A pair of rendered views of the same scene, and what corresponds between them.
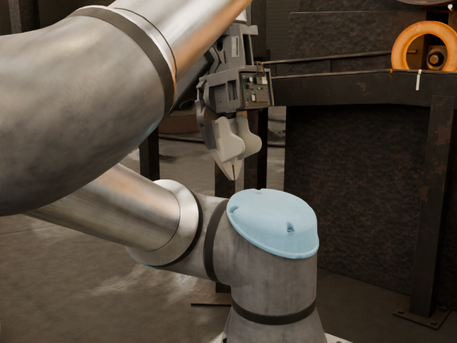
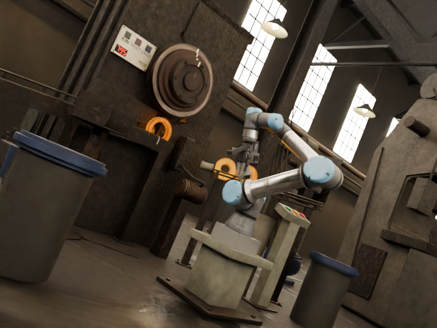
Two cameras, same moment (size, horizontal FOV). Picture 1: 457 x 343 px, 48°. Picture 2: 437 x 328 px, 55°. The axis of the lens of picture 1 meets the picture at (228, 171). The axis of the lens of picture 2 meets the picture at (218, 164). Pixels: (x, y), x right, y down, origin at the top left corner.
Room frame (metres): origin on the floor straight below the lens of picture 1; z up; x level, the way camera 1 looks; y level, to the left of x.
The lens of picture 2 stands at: (0.41, 2.06, 0.45)
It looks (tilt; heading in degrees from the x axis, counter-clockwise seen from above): 5 degrees up; 282
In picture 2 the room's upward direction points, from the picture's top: 23 degrees clockwise
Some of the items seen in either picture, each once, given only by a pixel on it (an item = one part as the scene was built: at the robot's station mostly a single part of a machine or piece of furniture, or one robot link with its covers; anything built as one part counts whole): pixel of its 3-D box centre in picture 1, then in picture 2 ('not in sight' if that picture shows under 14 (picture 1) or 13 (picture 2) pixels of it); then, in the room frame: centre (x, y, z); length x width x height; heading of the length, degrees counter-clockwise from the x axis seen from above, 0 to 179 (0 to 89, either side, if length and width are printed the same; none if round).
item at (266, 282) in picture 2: not in sight; (277, 257); (0.41, -0.60, 0.31); 0.24 x 0.16 x 0.62; 51
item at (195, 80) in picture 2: not in sight; (190, 81); (1.34, -0.47, 1.11); 0.28 x 0.06 x 0.28; 51
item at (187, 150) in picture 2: not in sight; (181, 153); (1.28, -0.72, 0.68); 0.11 x 0.08 x 0.24; 141
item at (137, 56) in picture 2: not in sight; (134, 49); (1.71, -0.33, 1.15); 0.26 x 0.02 x 0.18; 51
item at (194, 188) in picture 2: not in sight; (178, 219); (1.10, -0.70, 0.27); 0.22 x 0.13 x 0.53; 51
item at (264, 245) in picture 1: (268, 246); (251, 200); (0.63, -0.05, 0.54); 0.13 x 0.12 x 0.14; 63
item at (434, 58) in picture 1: (443, 58); not in sight; (1.54, -0.63, 0.74); 0.17 x 0.04 x 0.04; 141
